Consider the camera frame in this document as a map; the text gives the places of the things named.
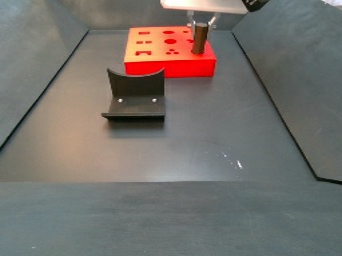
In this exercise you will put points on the white gripper mounting plate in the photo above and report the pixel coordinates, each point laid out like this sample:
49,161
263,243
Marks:
218,6

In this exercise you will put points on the brown hexagonal peg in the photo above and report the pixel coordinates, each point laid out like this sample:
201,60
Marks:
201,31

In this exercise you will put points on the red shape sorting block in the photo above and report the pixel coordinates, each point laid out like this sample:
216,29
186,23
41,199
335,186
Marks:
165,48

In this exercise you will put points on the black curved holder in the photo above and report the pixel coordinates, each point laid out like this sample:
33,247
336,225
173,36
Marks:
138,96

